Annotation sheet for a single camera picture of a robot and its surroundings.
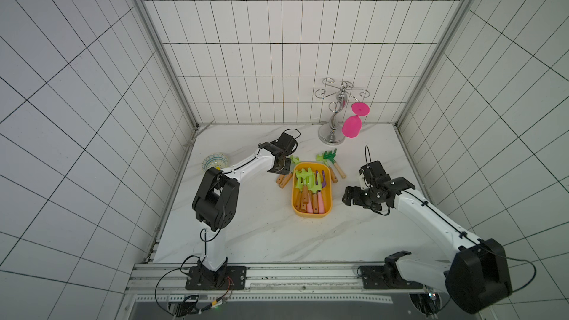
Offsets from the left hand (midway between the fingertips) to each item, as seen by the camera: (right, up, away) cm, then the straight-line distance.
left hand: (277, 171), depth 93 cm
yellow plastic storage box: (+22, -11, -4) cm, 24 cm away
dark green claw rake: (+26, +6, +13) cm, 30 cm away
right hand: (+27, -10, -9) cm, 31 cm away
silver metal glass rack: (+28, +17, +21) cm, 39 cm away
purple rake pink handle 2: (+14, -14, -7) cm, 21 cm away
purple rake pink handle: (+18, -9, -1) cm, 21 cm away
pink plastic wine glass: (+33, +20, +2) cm, 39 cm away
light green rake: (+11, -4, +1) cm, 12 cm away
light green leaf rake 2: (+4, -5, +2) cm, 7 cm away
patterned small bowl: (-29, +4, +9) cm, 31 cm away
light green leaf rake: (+8, +4, +8) cm, 12 cm away
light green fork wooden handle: (+8, -10, -1) cm, 13 cm away
